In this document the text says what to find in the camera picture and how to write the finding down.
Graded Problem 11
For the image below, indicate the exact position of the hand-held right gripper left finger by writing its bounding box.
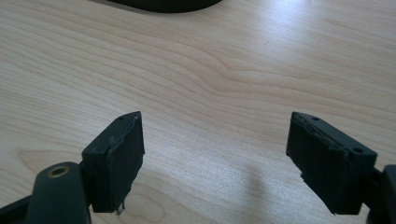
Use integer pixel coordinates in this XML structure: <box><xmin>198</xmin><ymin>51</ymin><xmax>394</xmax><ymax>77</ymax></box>
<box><xmin>80</xmin><ymin>110</ymin><xmax>146</xmax><ymax>216</ymax></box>

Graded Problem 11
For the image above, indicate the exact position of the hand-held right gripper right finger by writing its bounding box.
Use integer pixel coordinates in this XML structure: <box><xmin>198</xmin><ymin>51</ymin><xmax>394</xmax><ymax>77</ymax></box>
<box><xmin>285</xmin><ymin>111</ymin><xmax>378</xmax><ymax>216</ymax></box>

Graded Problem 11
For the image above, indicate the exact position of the black round object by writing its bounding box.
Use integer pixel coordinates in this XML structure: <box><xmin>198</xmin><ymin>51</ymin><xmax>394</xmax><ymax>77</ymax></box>
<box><xmin>106</xmin><ymin>0</ymin><xmax>222</xmax><ymax>14</ymax></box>

